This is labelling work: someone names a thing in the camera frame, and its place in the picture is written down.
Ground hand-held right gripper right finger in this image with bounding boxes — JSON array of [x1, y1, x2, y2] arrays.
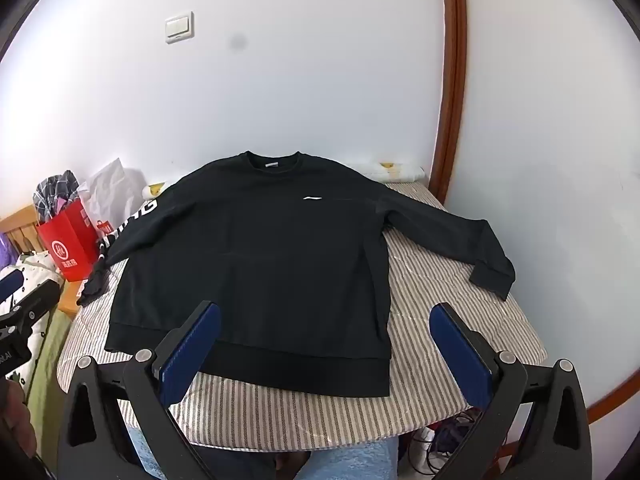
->
[[429, 302, 593, 480]]

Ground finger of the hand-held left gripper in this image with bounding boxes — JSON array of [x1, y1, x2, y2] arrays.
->
[[0, 269, 27, 303], [0, 280, 66, 333]]

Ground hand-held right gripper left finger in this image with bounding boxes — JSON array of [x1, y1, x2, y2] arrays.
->
[[57, 301, 223, 480]]

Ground black sweatshirt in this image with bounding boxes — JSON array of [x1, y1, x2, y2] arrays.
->
[[76, 150, 516, 397]]

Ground person's left hand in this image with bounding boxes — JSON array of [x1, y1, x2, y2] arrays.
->
[[0, 380, 38, 461]]

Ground purple bag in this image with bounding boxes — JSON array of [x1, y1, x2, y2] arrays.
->
[[0, 230, 16, 271]]

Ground green cloth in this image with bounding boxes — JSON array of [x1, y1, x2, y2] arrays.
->
[[25, 310, 76, 461]]

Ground wooden headboard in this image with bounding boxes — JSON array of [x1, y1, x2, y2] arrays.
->
[[0, 205, 51, 256]]

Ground red paper shopping bag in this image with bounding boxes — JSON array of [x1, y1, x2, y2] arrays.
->
[[36, 199, 115, 282]]

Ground striped quilt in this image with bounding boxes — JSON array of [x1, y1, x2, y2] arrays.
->
[[56, 180, 548, 453]]

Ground plaid cloth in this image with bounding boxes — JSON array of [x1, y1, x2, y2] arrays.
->
[[32, 170, 81, 223]]

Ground white plastic bag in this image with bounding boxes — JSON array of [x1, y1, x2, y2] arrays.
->
[[77, 157, 148, 233]]

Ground person's blue jeans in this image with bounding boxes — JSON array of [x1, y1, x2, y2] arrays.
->
[[125, 425, 401, 480]]

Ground brown wooden baseboard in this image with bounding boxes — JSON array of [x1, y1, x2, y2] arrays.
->
[[585, 355, 640, 426]]

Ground white roll with yellow print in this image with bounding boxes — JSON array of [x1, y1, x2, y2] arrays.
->
[[142, 160, 426, 200]]

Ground tangle of dark cables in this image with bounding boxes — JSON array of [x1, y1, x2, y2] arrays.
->
[[405, 410, 501, 476]]

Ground brown wooden door frame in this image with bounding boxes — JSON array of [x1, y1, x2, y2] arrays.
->
[[430, 0, 468, 206]]

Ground white light switch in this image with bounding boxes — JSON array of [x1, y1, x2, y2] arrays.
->
[[165, 11, 195, 45]]

